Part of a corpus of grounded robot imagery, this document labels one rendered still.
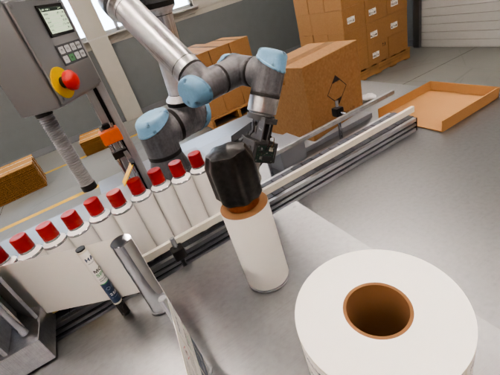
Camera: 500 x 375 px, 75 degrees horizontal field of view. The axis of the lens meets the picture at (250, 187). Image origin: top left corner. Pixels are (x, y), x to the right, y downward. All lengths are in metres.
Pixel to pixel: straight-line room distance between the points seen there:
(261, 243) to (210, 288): 0.19
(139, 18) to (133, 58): 5.26
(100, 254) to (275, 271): 0.34
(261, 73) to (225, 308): 0.53
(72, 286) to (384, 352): 0.60
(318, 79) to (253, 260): 0.77
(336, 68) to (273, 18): 5.93
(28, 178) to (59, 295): 4.01
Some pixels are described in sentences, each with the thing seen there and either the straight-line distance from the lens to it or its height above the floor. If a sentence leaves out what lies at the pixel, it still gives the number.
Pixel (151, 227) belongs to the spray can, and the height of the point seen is 0.96.
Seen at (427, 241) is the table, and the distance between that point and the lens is 0.81.
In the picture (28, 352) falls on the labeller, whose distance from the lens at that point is 0.80.
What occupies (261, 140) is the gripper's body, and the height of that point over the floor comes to 1.06.
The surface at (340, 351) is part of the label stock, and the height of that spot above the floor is 1.02.
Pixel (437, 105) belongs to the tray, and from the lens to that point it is 1.44.
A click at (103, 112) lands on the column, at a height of 1.23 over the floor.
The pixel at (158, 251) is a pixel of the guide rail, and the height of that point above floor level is 0.91.
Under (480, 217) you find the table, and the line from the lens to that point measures 0.89.
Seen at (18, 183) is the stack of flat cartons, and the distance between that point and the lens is 4.81.
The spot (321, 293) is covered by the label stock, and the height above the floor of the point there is 1.02.
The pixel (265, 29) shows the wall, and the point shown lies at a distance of 7.07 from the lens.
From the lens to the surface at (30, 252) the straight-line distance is 0.83.
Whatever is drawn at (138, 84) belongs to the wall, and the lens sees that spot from 6.22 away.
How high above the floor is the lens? 1.38
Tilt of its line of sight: 30 degrees down
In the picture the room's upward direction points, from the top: 18 degrees counter-clockwise
